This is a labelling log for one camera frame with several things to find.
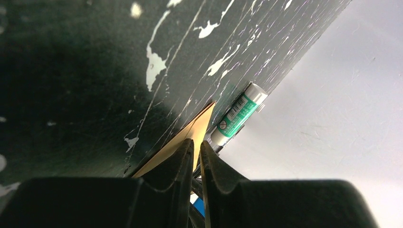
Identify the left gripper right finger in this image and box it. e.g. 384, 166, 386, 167
200, 141, 377, 228

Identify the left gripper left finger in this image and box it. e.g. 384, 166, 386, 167
0, 139, 194, 228

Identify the green white glue stick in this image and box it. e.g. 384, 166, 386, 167
211, 83, 268, 146

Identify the orange brown envelope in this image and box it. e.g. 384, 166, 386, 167
131, 101, 216, 179

